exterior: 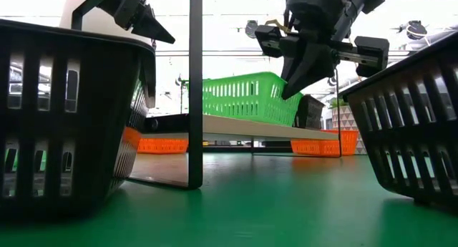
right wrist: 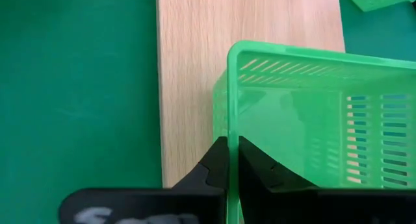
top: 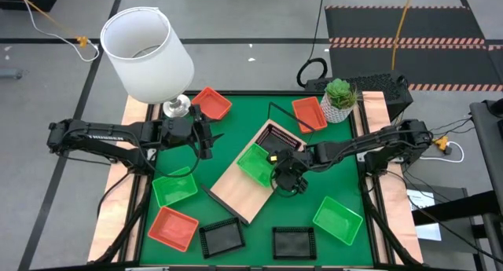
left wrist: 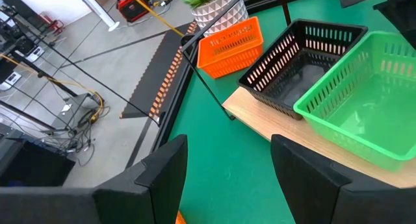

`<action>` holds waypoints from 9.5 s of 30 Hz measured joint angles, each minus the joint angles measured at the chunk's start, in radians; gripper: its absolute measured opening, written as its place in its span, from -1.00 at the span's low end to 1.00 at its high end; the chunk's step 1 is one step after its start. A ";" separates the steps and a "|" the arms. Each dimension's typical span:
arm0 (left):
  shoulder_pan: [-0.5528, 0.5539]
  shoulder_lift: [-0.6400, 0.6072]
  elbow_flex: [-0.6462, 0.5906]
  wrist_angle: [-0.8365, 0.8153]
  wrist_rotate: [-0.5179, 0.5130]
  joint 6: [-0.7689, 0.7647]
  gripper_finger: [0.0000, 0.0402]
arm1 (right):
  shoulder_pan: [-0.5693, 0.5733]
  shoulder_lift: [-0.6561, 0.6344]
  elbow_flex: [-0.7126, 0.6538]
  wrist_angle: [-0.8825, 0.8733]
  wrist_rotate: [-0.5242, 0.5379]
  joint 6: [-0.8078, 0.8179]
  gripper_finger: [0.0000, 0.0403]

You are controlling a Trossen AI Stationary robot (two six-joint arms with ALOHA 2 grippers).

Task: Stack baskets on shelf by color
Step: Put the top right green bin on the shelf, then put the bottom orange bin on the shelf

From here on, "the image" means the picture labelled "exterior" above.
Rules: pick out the green table mat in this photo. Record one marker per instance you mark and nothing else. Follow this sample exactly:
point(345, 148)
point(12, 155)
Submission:
point(250, 211)

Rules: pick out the white shade table lamp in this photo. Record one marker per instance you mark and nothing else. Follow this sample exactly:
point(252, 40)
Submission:
point(98, 26)

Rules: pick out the large black ceiling device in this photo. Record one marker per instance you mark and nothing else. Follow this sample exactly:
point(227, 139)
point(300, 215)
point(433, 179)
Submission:
point(415, 29)

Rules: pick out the small black ceiling device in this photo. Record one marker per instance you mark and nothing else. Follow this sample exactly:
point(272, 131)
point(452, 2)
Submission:
point(251, 28)

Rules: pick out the orange plastic basket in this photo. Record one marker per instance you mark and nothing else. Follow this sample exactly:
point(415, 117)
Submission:
point(315, 146)
point(161, 146)

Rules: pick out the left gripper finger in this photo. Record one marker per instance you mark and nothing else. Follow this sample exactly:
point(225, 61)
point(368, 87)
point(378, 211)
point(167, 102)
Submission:
point(152, 26)

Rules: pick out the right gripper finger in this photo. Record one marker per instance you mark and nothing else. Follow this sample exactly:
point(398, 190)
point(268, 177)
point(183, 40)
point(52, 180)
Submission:
point(323, 62)
point(297, 68)

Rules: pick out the black plastic basket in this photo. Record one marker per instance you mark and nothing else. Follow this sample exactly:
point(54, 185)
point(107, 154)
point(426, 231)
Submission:
point(93, 132)
point(411, 134)
point(309, 112)

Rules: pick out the black table frame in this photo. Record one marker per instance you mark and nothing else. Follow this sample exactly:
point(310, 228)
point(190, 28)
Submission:
point(275, 149)

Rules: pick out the succulent in patterned white pot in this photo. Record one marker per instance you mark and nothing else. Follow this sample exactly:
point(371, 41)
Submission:
point(343, 120)

